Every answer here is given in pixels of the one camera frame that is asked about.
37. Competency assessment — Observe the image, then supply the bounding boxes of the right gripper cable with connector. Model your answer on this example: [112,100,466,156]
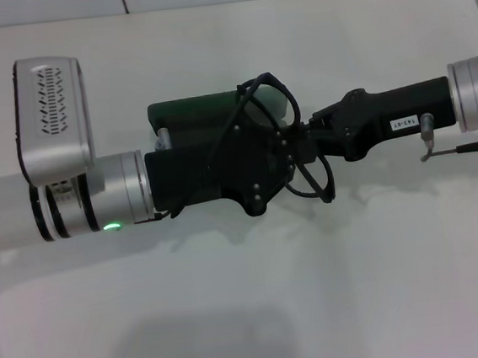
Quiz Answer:
[416,107,478,163]

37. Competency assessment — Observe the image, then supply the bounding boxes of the left gripper cable with connector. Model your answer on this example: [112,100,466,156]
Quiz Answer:
[125,125,181,226]

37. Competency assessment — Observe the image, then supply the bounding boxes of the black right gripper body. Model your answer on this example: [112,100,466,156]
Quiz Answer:
[326,75,459,165]

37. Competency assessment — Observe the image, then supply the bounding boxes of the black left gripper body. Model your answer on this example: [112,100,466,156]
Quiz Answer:
[141,119,277,228]

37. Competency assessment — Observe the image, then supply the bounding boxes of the gripper cable with connector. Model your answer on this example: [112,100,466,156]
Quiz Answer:
[416,107,478,163]
[125,125,181,226]

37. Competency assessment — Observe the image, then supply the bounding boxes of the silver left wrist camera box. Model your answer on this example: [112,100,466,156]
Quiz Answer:
[7,52,99,189]

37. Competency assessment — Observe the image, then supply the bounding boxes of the black glasses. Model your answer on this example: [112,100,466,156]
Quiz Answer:
[199,66,338,215]

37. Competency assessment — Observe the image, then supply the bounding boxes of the green glasses case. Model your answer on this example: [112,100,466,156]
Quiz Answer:
[146,83,303,155]

